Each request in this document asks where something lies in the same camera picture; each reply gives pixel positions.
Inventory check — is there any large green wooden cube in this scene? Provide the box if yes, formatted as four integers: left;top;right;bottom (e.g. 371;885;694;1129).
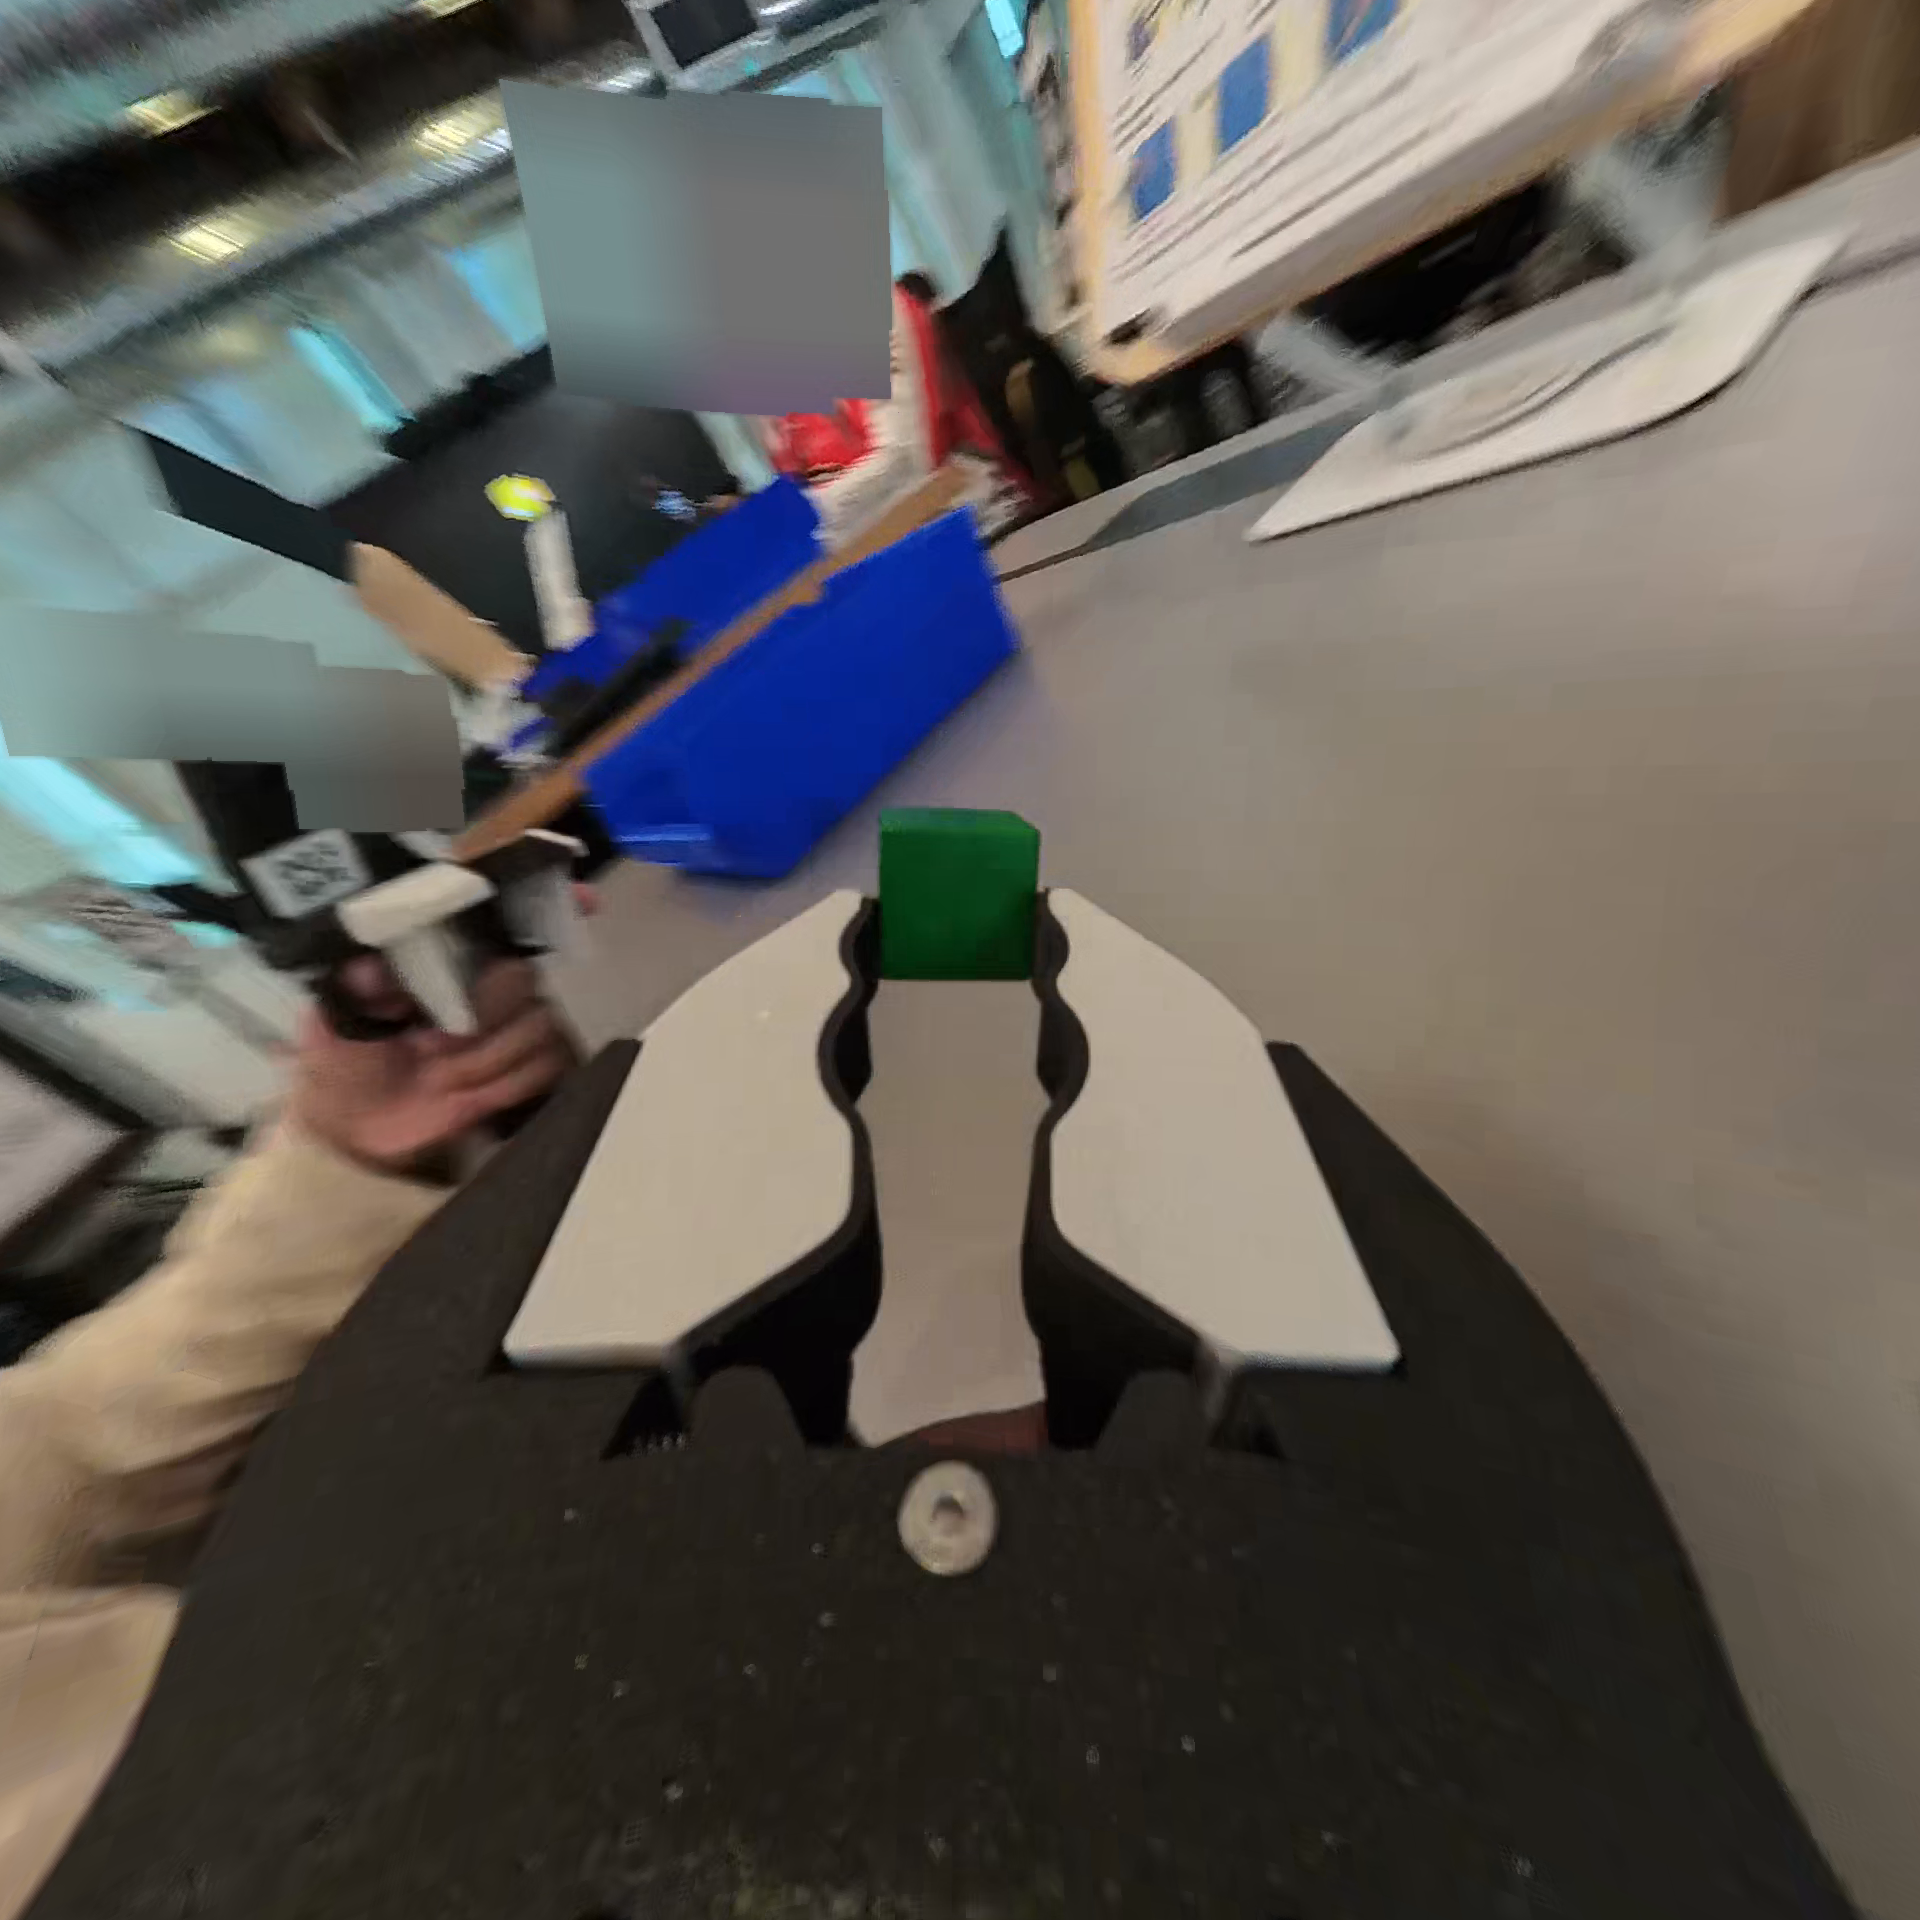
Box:
876;807;1043;983

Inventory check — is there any person's left hand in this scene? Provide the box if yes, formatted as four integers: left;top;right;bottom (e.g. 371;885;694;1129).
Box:
292;960;579;1180

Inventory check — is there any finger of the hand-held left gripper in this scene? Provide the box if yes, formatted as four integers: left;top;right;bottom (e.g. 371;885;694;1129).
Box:
336;867;500;1040

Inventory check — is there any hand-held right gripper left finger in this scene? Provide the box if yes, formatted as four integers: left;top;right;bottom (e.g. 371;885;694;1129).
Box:
498;891;883;1451

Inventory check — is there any blue plastic bin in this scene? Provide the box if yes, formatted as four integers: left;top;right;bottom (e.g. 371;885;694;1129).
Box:
576;507;1026;883
523;477;828;701

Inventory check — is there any person's left forearm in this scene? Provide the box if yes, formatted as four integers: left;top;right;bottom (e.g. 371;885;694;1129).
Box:
0;1117;460;1600

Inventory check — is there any printed instruction sheet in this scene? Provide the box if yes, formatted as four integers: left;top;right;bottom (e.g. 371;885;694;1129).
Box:
1068;0;1703;355

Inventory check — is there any tan fabric cover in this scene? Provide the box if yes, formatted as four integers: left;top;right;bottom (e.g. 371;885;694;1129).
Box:
1723;0;1920;213

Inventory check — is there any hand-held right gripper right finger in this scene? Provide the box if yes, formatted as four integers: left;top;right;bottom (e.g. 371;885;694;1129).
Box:
1020;885;1404;1453

